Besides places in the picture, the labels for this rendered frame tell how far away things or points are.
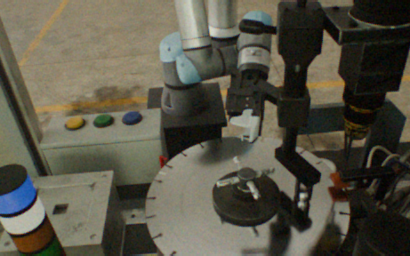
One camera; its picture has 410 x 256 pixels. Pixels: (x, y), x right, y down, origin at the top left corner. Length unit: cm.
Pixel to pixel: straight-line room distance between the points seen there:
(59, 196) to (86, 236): 13
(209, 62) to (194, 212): 45
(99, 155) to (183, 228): 39
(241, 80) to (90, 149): 38
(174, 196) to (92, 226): 16
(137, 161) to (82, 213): 25
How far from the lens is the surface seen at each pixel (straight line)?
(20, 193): 42
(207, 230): 59
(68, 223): 72
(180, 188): 65
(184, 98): 115
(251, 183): 58
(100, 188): 76
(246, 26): 53
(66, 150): 93
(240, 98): 82
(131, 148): 90
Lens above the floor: 141
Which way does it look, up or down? 36 degrees down
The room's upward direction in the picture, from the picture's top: 4 degrees counter-clockwise
